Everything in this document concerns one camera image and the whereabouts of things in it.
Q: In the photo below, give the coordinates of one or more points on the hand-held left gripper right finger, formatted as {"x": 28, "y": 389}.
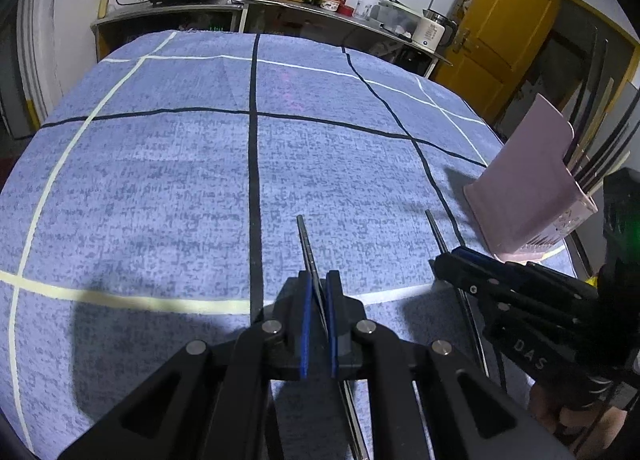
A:
{"x": 334, "y": 325}

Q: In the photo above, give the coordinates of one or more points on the pink utensil holder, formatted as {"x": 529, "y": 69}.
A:
{"x": 525, "y": 179}

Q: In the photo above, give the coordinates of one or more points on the bunch of mixed chopsticks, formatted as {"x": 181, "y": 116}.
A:
{"x": 592, "y": 164}

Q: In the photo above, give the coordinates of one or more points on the white electric kettle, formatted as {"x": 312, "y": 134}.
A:
{"x": 430, "y": 32}

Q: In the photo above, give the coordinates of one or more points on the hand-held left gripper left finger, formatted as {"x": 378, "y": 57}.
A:
{"x": 304, "y": 325}

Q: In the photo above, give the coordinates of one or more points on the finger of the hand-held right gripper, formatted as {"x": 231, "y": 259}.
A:
{"x": 480, "y": 260}
{"x": 460, "y": 274}

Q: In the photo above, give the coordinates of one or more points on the clear plastic container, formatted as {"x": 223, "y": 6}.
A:
{"x": 395, "y": 19}

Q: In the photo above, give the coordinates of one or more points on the glass cup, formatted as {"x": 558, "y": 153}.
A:
{"x": 358, "y": 9}

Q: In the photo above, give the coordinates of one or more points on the long steel table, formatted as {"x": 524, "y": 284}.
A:
{"x": 280, "y": 2}

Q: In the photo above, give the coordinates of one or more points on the blue checked blanket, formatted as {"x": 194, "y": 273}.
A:
{"x": 150, "y": 164}

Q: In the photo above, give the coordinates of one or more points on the yellow wooden door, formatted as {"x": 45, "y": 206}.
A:
{"x": 505, "y": 14}

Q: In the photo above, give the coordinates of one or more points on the black chopstick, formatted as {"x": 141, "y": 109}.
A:
{"x": 434, "y": 230}
{"x": 306, "y": 245}

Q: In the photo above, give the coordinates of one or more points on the small steel cabinet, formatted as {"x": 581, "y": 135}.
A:
{"x": 165, "y": 14}

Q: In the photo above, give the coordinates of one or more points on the person's right hand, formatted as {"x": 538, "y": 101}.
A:
{"x": 547, "y": 410}

